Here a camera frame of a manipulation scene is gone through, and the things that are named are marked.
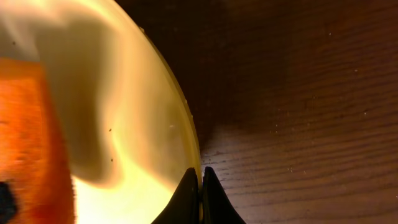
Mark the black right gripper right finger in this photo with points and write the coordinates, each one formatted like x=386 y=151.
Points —
x=217 y=209

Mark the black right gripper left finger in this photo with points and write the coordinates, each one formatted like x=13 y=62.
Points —
x=183 y=207

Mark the yellow plate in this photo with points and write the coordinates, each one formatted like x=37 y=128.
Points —
x=126 y=123

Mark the green and yellow sponge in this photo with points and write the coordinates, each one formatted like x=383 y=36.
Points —
x=36 y=186

